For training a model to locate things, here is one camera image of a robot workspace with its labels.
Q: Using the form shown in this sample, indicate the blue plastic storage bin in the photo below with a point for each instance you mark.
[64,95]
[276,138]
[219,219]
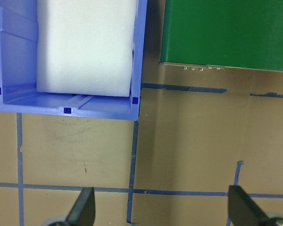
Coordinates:
[16,70]

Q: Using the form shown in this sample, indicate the white foam pad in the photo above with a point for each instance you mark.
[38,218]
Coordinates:
[85,47]

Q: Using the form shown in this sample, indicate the green conveyor belt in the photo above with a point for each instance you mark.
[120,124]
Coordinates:
[226,33]

